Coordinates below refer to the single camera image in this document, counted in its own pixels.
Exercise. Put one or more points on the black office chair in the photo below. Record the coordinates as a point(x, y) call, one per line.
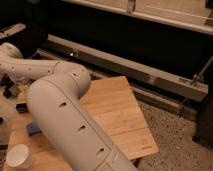
point(17, 43)

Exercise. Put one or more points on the metal floor rail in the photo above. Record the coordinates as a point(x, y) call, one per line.
point(160, 88)

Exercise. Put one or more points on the white ceramic cup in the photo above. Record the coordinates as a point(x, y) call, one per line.
point(19, 156)

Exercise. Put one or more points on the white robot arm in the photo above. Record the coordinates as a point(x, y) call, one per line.
point(53, 101)

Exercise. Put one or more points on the black eraser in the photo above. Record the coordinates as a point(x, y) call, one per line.
point(21, 107)

